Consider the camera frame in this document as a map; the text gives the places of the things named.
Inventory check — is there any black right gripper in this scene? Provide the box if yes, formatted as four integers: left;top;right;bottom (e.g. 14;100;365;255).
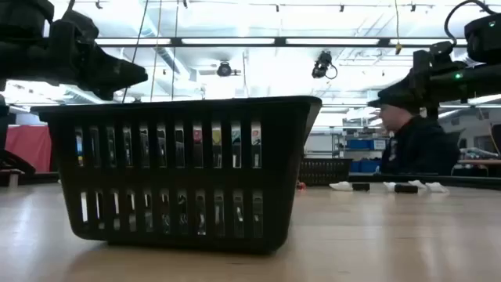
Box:
367;50;465;113

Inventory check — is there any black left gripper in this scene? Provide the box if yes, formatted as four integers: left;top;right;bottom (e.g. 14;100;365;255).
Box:
49;19;149;101

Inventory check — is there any black slotted plastic basket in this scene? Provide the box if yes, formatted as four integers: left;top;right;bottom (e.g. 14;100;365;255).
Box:
30;96;323;254
299;157;353;187

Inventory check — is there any person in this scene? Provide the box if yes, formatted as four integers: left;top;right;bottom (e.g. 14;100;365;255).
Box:
377;102;462;176

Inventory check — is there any white cabinet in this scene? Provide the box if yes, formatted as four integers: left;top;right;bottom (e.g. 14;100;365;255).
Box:
304;132;334;158

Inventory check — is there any red partition screen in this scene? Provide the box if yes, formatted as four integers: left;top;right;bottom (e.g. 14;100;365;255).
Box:
4;125;53;174

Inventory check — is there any black chair back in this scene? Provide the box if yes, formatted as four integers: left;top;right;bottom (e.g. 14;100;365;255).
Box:
491;123;501;156

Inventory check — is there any round black ceiling fixture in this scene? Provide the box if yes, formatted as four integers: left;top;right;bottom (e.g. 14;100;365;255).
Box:
216;60;242;78

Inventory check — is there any black sloping brace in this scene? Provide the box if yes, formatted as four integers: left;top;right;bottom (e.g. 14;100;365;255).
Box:
0;150;36;176

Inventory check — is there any black hanging cord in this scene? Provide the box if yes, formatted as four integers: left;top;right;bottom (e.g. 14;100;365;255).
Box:
121;0;150;104

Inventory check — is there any yellow hanging cable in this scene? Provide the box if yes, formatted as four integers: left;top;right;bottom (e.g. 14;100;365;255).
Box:
394;0;402;55

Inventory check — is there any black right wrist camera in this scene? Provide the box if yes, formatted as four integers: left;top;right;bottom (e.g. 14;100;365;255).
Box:
429;41;455;60

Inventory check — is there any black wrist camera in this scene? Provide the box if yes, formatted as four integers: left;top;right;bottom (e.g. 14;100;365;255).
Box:
60;9;99;40
429;41;455;60

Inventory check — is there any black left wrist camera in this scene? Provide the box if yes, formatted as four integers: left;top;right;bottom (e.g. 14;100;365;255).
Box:
60;9;99;40

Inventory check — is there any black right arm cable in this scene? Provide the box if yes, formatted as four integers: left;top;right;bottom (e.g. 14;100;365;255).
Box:
443;0;498;46

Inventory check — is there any black hanging camera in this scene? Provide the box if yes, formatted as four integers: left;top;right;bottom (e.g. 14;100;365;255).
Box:
311;49;338;80

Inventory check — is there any black table frame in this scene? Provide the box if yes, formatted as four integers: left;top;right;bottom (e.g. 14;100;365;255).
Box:
0;171;501;191

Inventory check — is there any black overhead frame bar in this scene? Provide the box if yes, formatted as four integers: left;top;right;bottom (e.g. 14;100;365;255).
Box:
96;37;469;49

